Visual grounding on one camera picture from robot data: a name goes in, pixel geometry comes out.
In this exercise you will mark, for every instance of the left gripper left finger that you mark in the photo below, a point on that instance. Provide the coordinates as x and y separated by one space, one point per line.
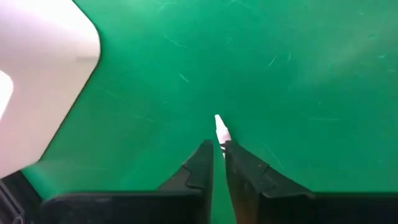
186 208

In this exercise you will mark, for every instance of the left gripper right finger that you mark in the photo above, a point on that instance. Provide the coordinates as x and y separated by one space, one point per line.
267 208

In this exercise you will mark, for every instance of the white plastic bin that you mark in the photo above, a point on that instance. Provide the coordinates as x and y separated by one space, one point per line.
46 77

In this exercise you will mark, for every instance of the green table mat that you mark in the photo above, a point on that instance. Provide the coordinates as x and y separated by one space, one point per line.
248 77

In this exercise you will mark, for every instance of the white crayon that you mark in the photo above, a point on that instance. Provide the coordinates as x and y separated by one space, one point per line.
222 132

